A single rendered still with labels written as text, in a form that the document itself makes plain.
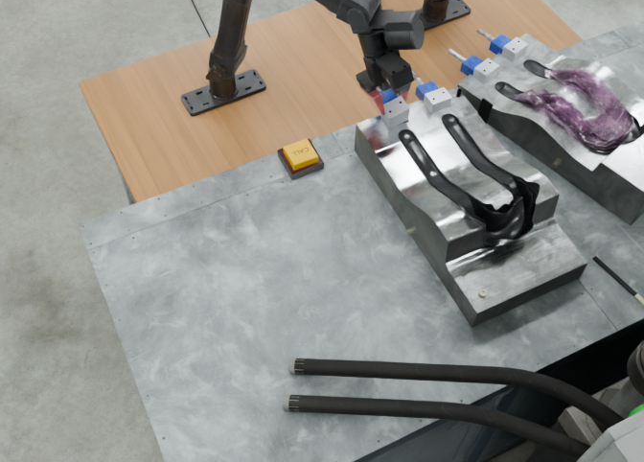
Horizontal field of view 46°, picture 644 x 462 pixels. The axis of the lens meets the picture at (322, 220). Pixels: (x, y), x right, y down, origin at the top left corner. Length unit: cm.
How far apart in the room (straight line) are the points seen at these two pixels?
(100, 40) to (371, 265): 200
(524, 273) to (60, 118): 199
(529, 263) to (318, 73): 72
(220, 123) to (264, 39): 30
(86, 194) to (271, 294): 136
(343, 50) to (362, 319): 76
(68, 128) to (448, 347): 189
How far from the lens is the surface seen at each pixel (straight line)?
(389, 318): 151
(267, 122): 180
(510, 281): 152
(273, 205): 165
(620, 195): 172
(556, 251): 159
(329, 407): 139
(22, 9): 354
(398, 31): 151
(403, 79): 150
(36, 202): 280
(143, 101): 189
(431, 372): 138
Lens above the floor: 214
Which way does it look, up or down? 55 degrees down
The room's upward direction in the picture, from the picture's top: 1 degrees clockwise
